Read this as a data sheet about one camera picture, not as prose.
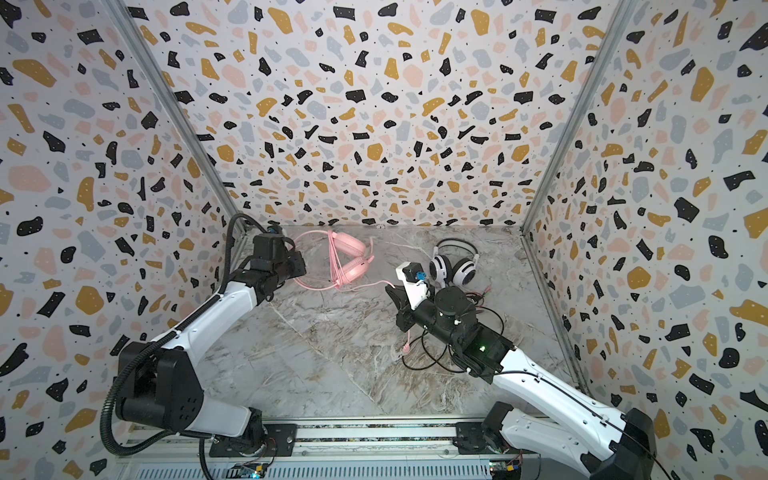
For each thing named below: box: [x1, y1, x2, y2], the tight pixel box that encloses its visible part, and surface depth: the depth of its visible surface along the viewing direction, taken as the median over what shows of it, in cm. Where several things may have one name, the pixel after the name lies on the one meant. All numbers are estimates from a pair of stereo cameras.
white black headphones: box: [429, 238, 480, 288], surface depth 109 cm
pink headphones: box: [293, 230, 375, 290], surface depth 85 cm
